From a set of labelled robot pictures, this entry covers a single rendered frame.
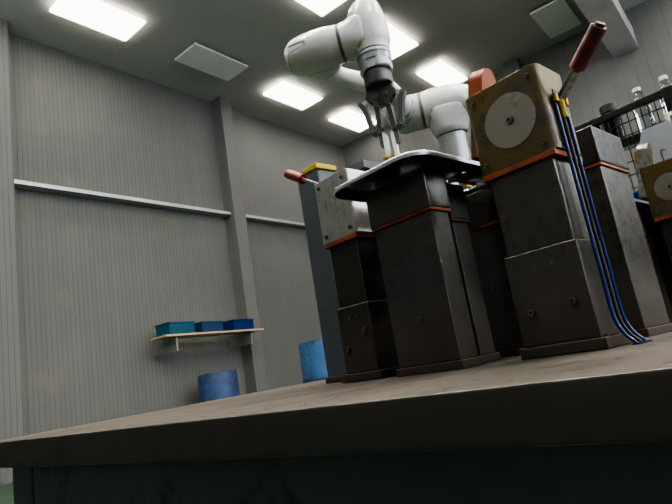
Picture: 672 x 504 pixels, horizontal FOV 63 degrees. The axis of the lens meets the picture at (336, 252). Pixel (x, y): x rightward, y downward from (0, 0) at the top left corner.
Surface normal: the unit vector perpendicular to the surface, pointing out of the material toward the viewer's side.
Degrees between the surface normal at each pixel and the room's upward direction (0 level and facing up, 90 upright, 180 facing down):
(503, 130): 90
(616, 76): 90
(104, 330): 90
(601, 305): 90
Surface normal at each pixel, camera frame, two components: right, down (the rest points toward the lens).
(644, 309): 0.65, -0.26
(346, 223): -0.74, -0.02
